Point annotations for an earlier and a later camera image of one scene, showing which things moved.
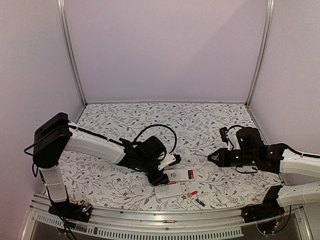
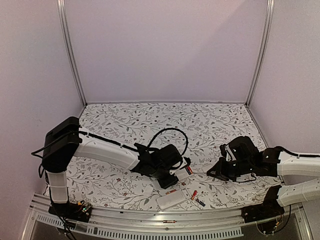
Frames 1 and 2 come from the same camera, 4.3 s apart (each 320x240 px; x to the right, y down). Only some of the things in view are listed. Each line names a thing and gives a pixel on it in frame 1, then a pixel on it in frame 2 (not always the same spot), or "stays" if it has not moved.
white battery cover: (148, 191) stays
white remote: (174, 190) → (173, 199)
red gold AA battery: (169, 221) stays
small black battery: (202, 203) stays
